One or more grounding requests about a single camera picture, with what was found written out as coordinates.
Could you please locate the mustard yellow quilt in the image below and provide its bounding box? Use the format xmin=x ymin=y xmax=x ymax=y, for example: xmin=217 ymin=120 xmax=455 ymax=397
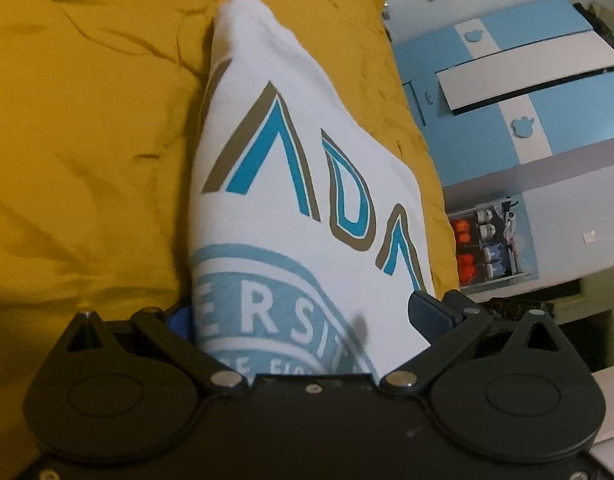
xmin=0 ymin=0 xmax=462 ymax=411

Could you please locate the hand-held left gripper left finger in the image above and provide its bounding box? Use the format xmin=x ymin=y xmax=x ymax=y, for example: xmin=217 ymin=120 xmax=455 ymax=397
xmin=61 ymin=306 xmax=249 ymax=392

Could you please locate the white desk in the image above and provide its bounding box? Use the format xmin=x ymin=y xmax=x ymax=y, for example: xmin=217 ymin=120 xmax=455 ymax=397
xmin=559 ymin=269 xmax=614 ymax=442

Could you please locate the blue and white wardrobe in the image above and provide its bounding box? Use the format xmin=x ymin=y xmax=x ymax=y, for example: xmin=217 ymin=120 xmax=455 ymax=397
xmin=391 ymin=0 xmax=614 ymax=292

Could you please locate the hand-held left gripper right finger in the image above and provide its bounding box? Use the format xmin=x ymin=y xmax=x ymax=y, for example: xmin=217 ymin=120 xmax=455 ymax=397
xmin=379 ymin=289 xmax=564 ymax=394

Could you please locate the clear plastic organizer box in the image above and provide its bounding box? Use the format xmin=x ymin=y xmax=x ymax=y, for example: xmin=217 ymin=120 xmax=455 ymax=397
xmin=447 ymin=195 xmax=536 ymax=292

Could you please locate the white printed t-shirt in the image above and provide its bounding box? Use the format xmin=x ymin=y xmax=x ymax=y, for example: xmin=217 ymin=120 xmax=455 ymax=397
xmin=188 ymin=0 xmax=436 ymax=377

